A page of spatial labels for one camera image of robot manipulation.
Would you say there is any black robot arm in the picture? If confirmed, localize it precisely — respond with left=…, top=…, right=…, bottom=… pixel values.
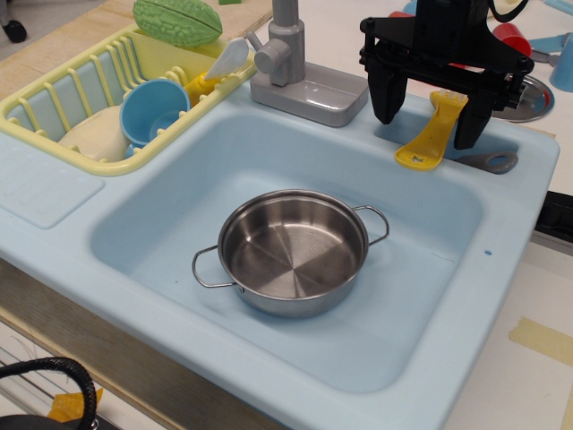
left=360, top=0, right=535, bottom=150

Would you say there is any black braided cable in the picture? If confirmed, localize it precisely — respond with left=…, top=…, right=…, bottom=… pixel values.
left=0, top=357, right=98, bottom=430

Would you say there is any light blue utensil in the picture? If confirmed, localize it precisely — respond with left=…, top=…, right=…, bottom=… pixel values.
left=529, top=32, right=571, bottom=54

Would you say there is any grey toy faucet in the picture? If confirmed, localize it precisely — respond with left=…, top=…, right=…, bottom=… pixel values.
left=247, top=0, right=369, bottom=127

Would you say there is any cream plastic dish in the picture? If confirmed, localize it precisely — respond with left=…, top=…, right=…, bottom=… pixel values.
left=486, top=0, right=528, bottom=22

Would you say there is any blue plastic cup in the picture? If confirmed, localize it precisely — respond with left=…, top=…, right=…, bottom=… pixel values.
left=119, top=79, right=192, bottom=148

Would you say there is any red plastic tumbler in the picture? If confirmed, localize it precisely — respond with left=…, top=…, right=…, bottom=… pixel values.
left=492, top=22, right=532, bottom=56

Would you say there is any grey utensil handle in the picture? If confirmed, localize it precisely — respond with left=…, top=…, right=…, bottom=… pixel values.
left=456, top=151, right=518, bottom=175

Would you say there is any yellow dish rack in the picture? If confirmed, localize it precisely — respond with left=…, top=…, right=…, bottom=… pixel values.
left=1, top=24, right=256, bottom=176

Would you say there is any cream plastic plate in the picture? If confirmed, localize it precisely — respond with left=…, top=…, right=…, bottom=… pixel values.
left=58, top=106, right=131, bottom=162

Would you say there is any light blue toy sink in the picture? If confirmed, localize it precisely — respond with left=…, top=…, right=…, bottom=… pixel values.
left=1, top=85, right=560, bottom=429

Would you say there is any yellow tape piece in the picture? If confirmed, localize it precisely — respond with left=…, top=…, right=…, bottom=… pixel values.
left=47, top=392, right=85, bottom=423

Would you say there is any stainless steel pot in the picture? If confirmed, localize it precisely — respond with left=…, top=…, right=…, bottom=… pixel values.
left=212, top=189, right=390, bottom=319

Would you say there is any green toy bitter gourd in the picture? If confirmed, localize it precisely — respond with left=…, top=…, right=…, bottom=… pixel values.
left=133, top=0, right=223, bottom=47

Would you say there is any light blue cup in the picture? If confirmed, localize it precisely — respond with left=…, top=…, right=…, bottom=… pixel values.
left=550, top=35, right=573, bottom=92

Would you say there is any black caster wheel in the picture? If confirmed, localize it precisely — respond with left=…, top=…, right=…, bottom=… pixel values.
left=2, top=20, right=28, bottom=44

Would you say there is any beige masking tape strip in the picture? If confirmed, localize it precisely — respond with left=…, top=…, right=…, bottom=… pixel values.
left=509, top=317, right=573, bottom=367

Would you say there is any light blue plate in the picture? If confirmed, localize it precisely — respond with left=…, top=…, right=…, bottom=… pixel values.
left=402, top=0, right=417, bottom=15

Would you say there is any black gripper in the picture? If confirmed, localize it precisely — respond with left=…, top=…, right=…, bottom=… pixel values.
left=360, top=1, right=534, bottom=150

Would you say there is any steel pot lid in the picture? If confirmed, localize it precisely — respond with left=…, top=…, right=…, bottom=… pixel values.
left=492, top=75, right=555, bottom=123

